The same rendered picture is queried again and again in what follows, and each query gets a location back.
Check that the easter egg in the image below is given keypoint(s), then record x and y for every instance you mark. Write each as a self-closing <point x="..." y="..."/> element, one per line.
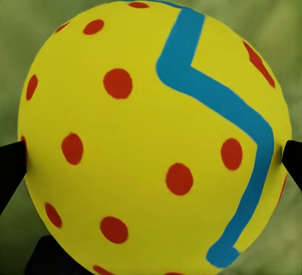
<point x="154" y="137"/>

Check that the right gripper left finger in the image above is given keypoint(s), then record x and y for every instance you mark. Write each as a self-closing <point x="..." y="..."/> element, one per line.
<point x="12" y="171"/>

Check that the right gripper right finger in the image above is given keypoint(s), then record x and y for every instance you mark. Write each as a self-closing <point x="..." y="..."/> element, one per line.
<point x="292" y="160"/>

